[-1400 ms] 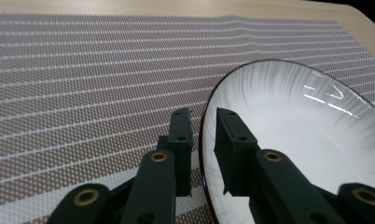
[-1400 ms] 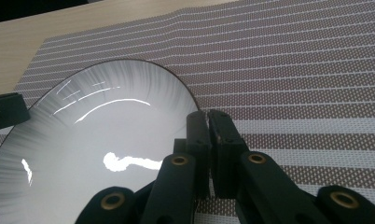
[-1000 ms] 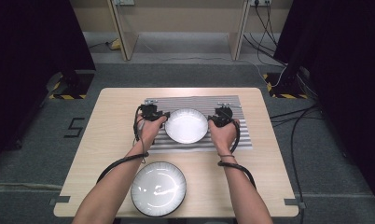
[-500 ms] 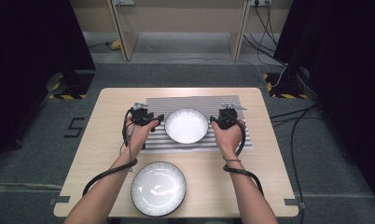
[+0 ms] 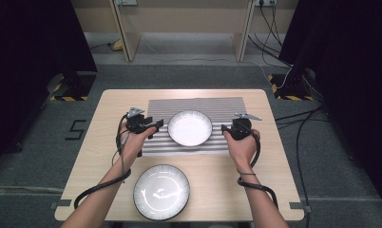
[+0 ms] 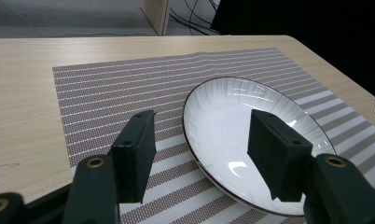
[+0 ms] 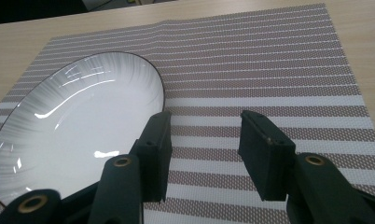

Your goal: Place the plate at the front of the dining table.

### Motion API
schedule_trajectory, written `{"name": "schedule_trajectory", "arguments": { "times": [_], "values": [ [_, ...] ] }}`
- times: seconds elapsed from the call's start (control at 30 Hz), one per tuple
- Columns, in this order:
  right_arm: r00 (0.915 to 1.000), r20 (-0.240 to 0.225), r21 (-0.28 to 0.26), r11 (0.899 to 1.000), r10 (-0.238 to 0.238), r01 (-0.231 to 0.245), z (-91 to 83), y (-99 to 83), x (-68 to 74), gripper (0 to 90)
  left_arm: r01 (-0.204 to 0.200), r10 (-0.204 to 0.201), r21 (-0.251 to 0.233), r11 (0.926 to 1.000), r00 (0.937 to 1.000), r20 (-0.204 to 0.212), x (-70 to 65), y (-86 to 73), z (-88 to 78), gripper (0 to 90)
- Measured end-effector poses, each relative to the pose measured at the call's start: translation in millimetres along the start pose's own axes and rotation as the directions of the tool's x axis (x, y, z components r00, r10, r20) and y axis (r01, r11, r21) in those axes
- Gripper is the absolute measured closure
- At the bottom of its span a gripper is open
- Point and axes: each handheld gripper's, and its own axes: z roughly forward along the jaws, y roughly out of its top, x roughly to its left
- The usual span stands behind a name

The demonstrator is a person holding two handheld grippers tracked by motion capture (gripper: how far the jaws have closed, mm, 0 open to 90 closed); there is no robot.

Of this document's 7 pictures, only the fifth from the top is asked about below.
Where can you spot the person's left hand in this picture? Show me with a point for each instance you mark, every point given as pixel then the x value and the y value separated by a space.
pixel 132 145

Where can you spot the black yellow striped stand base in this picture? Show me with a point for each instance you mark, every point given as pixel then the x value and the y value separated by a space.
pixel 73 90
pixel 290 91

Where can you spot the thin dark wristband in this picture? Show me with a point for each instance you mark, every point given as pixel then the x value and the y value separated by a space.
pixel 247 174

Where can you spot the white deep plate dark rim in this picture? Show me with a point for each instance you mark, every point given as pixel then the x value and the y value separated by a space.
pixel 189 128

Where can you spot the dark curtain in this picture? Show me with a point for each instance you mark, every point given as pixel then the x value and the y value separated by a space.
pixel 30 63
pixel 353 79

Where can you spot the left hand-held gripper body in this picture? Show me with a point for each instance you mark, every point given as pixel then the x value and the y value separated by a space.
pixel 137 123

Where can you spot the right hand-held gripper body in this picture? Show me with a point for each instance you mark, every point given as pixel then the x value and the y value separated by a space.
pixel 241 129

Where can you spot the white wall socket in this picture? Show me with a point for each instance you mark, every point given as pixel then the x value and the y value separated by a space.
pixel 126 2
pixel 265 2

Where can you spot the grey tape piece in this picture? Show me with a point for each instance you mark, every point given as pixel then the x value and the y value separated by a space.
pixel 300 206
pixel 61 203

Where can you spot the person's right hand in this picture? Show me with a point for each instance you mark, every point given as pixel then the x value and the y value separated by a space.
pixel 243 150

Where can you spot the grey striped placemat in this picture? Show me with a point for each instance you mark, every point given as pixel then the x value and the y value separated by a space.
pixel 211 106

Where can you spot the white ribbed plate dark rim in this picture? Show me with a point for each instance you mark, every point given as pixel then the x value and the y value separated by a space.
pixel 161 193

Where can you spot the light wooden desk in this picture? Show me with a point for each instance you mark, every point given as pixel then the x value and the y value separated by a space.
pixel 186 15

